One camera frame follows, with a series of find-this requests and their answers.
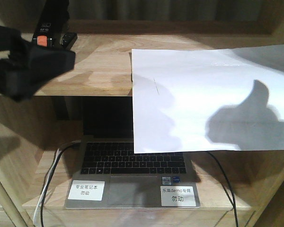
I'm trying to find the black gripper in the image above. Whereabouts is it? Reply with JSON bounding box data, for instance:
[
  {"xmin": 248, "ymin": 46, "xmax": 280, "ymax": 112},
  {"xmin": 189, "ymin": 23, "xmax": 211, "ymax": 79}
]
[{"xmin": 0, "ymin": 26, "xmax": 76, "ymax": 102}]

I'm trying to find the black stapler with orange button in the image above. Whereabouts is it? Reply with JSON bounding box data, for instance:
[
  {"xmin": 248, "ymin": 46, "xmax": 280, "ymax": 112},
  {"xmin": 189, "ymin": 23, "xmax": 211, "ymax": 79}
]
[{"xmin": 32, "ymin": 0, "xmax": 78, "ymax": 50}]

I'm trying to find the white paper sheet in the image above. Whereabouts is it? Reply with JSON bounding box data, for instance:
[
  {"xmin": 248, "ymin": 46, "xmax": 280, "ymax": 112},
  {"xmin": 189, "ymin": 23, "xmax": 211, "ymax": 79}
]
[{"xmin": 132, "ymin": 44, "xmax": 284, "ymax": 153}]

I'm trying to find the wooden shelf unit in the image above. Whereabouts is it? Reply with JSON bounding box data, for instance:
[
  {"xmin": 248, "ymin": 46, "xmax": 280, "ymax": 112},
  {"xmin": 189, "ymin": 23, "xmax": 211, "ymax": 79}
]
[{"xmin": 0, "ymin": 0, "xmax": 284, "ymax": 227}]

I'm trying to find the white label sticker left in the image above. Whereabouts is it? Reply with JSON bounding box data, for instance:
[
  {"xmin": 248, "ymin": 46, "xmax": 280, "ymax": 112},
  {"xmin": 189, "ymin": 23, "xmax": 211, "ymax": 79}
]
[{"xmin": 68, "ymin": 180, "xmax": 105, "ymax": 201}]

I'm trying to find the white label sticker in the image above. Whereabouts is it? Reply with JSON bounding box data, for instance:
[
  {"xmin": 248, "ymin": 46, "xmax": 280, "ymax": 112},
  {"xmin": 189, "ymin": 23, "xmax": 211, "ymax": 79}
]
[
  {"xmin": 68, "ymin": 180, "xmax": 105, "ymax": 201},
  {"xmin": 160, "ymin": 185, "xmax": 197, "ymax": 207}
]

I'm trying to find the silver laptop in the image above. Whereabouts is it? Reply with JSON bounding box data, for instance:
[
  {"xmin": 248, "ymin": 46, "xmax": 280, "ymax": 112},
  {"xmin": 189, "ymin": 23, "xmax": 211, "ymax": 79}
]
[{"xmin": 65, "ymin": 96, "xmax": 200, "ymax": 209}]

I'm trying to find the white label sticker right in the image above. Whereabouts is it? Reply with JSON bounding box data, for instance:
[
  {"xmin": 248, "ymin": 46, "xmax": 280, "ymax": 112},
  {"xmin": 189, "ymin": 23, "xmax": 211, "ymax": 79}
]
[{"xmin": 160, "ymin": 185, "xmax": 197, "ymax": 207}]

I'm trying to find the black cable left of laptop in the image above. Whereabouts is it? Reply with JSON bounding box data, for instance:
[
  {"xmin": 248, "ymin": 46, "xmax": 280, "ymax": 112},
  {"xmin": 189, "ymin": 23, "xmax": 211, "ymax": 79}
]
[{"xmin": 39, "ymin": 140, "xmax": 82, "ymax": 227}]

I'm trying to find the black cable of laptop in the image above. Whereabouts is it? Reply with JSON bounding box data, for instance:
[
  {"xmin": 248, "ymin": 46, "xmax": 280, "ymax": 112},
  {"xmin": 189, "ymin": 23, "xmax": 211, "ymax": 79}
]
[
  {"xmin": 39, "ymin": 140, "xmax": 82, "ymax": 227},
  {"xmin": 204, "ymin": 150, "xmax": 239, "ymax": 227}
]

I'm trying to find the white cable left of laptop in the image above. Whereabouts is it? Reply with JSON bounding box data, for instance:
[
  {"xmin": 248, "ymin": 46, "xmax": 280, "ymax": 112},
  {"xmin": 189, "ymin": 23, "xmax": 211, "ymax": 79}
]
[{"xmin": 33, "ymin": 139, "xmax": 82, "ymax": 227}]

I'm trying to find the black cable right of laptop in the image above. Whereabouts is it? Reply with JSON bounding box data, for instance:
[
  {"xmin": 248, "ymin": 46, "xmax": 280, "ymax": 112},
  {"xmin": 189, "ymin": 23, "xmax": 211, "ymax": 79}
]
[{"xmin": 204, "ymin": 150, "xmax": 239, "ymax": 227}]

